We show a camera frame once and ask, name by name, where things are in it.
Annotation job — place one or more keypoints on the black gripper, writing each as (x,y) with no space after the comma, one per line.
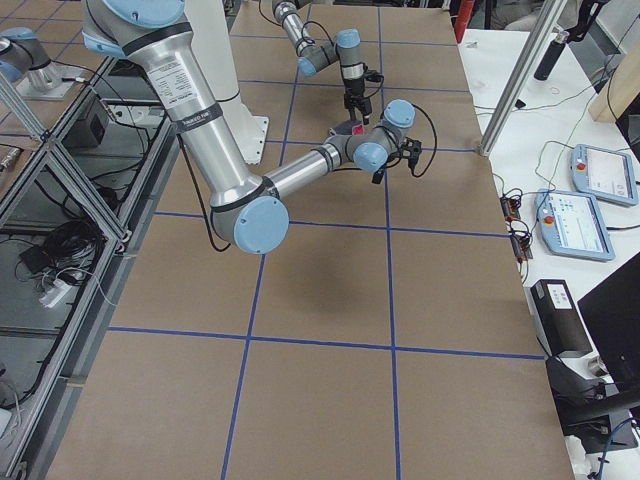
(354,94)
(378,175)

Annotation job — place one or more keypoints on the pink and grey towel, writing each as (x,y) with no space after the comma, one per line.
(348,127)

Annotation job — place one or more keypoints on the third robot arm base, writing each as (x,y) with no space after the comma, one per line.
(26,64)

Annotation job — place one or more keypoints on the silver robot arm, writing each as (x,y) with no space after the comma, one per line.
(184,49)
(317,50)

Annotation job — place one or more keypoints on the black cylindrical bottle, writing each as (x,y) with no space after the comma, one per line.
(551,56)

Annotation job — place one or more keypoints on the near teach pendant tablet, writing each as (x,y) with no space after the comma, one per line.
(572,225)

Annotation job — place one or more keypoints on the teach pendant tablet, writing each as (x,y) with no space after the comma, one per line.
(572,225)
(606,174)

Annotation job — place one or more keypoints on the far teach pendant tablet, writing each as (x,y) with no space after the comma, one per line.
(606,174)

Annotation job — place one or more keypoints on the black power box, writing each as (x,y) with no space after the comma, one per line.
(563,329)

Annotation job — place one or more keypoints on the black monitor on stand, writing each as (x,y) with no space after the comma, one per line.
(597,412)

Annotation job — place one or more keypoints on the white power strip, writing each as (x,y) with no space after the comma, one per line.
(59,288)

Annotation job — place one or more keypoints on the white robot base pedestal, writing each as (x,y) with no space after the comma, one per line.
(212,49)

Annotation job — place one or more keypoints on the aluminium frame post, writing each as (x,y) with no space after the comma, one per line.
(530,52)

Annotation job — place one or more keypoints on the aluminium frame rail structure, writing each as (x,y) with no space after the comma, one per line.
(75,205)

